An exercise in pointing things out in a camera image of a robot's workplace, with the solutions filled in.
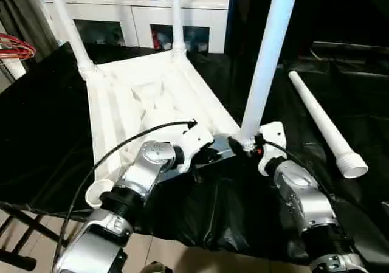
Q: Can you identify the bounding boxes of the red clothes hangers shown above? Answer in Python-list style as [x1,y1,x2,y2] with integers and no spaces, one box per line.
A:
[0,33,36,60]

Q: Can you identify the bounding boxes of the black flat bar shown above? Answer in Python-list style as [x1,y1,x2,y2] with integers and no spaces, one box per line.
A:
[311,40,389,55]

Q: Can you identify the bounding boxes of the white post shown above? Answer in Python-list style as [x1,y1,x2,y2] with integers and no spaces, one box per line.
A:
[5,58,27,80]

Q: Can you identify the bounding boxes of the white cabinet with glass doors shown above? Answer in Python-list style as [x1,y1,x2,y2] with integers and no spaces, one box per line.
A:
[42,0,232,55]

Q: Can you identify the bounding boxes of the black cabinet with gold label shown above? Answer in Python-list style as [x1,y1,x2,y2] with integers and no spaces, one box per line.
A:
[226,0,389,64]

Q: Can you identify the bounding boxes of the white plastic table leg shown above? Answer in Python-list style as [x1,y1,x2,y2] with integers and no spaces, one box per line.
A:
[168,0,187,60]
[287,69,369,180]
[46,0,94,74]
[238,0,302,153]

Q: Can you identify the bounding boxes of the white plastic table top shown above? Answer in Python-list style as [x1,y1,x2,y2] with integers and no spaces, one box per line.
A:
[84,48,253,210]

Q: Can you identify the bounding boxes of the black shiny mat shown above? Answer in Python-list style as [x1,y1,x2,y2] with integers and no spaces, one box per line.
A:
[0,40,389,263]

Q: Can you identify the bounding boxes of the grey curtain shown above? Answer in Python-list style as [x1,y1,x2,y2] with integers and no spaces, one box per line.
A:
[0,0,60,61]

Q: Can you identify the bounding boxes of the grey robot foot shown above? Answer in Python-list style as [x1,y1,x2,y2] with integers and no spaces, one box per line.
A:
[142,260,174,273]

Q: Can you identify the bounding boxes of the black folding table frame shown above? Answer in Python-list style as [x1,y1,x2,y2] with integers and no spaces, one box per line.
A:
[0,204,69,272]

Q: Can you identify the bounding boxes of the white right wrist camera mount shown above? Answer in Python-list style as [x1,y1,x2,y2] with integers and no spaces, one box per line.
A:
[256,120,287,177]

